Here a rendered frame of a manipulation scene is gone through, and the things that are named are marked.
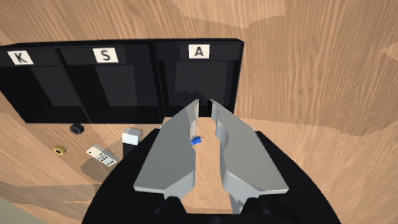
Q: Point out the white domino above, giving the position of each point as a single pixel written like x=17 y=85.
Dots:
x=102 y=155

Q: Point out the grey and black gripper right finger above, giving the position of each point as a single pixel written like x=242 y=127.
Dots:
x=253 y=166

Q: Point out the blue battery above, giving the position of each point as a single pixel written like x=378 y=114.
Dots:
x=196 y=140

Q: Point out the dark grey hex nut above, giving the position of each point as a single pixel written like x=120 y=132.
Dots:
x=77 y=129

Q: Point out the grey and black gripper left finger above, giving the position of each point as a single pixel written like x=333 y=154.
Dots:
x=163 y=164

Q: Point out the black rack of bins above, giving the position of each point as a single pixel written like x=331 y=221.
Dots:
x=112 y=80

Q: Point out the yellow hex nut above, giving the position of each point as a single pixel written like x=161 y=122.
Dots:
x=60 y=149

